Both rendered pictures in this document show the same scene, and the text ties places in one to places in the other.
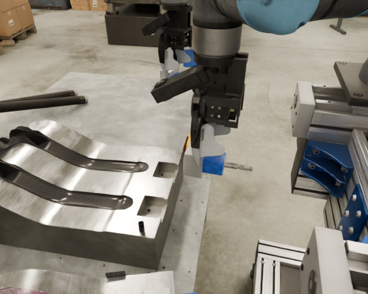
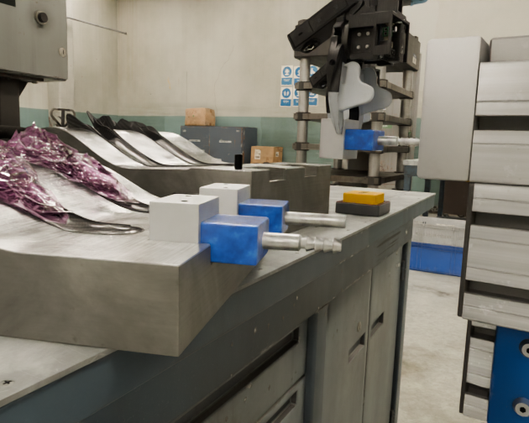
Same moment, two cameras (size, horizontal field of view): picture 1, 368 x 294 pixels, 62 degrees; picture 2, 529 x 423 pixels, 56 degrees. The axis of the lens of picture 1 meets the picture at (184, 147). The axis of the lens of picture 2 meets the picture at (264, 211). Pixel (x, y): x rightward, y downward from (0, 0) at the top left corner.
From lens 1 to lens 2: 0.45 m
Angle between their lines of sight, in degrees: 31
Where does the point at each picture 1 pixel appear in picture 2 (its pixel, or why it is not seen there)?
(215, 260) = not seen: outside the picture
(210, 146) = (353, 91)
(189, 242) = not seen: hidden behind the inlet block
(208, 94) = (354, 16)
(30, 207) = (112, 156)
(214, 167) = (360, 135)
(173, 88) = (314, 22)
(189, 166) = (327, 139)
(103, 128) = not seen: hidden behind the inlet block
